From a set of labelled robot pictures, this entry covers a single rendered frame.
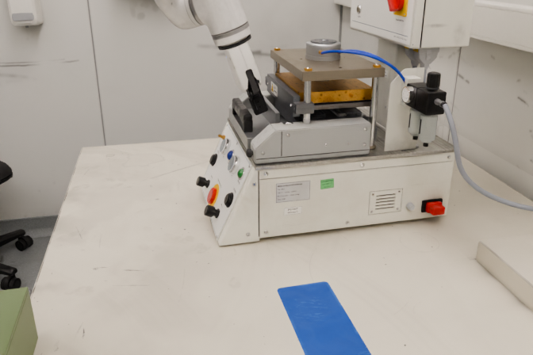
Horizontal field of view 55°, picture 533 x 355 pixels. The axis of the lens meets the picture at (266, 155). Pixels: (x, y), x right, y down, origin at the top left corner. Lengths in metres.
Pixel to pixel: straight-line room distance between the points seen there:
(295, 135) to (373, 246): 0.29
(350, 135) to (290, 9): 1.57
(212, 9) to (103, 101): 1.57
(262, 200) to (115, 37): 1.60
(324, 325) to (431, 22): 0.62
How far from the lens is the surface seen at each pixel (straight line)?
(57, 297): 1.03
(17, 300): 0.87
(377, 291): 1.00
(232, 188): 1.12
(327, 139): 1.07
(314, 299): 0.96
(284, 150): 1.04
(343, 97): 1.12
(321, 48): 1.15
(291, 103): 1.08
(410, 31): 1.09
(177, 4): 1.11
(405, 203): 1.20
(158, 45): 2.52
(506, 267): 1.07
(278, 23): 2.58
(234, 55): 1.09
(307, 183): 1.08
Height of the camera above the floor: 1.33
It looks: 21 degrees down
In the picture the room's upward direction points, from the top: straight up
